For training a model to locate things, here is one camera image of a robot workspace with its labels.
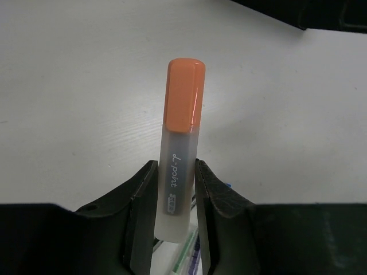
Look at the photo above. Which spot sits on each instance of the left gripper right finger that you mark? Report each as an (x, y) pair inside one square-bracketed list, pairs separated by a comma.
[(241, 237)]

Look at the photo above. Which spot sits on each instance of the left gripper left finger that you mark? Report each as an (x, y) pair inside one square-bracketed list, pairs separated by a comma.
[(112, 235)]

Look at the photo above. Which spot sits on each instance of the orange cap highlighter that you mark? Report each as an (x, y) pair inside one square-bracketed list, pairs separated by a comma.
[(179, 142)]

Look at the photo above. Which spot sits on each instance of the black pen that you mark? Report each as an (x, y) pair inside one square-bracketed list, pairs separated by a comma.
[(157, 243)]

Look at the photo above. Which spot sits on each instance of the dark cap gel pen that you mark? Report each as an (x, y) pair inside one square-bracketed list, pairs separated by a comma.
[(195, 258)]

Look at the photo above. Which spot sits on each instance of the green gel pen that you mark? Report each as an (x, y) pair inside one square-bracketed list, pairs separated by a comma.
[(184, 253)]

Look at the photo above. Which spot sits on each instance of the black slotted organizer box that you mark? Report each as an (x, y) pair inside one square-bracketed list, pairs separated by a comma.
[(335, 15)]

